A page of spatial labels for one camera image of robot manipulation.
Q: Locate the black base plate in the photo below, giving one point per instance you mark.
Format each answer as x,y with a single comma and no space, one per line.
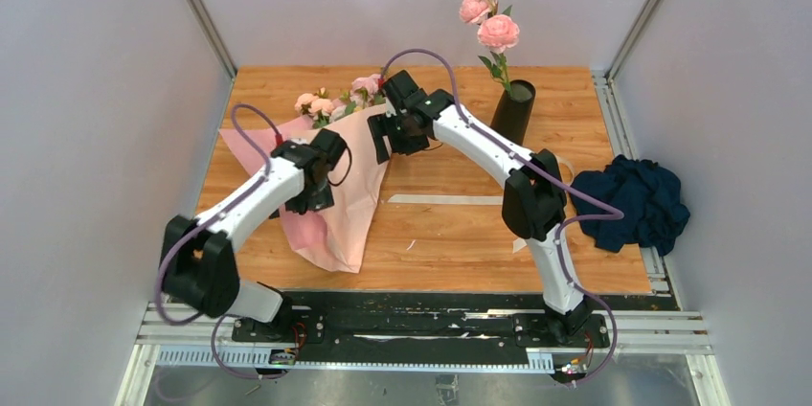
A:
420,328

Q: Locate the pink paper bouquet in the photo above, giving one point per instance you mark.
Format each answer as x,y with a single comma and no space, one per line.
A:
335,238

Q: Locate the cream printed ribbon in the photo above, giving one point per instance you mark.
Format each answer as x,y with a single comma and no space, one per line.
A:
474,200

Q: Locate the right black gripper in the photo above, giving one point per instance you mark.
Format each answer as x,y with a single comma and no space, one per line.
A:
382,125

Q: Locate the black cylindrical vase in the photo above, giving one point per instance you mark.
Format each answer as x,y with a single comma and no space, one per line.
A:
513,111

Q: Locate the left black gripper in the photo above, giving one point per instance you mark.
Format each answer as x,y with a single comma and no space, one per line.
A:
317,201

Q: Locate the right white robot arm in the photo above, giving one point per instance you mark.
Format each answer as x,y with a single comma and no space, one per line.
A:
534,200

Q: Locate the dark blue cloth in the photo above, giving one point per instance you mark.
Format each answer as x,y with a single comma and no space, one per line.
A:
648,194

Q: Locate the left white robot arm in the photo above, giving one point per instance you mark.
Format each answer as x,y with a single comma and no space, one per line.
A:
198,262

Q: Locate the pink rose stem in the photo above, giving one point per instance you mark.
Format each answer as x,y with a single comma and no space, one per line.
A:
496,32

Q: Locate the aluminium frame rail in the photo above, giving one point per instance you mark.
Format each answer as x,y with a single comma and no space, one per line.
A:
208,342

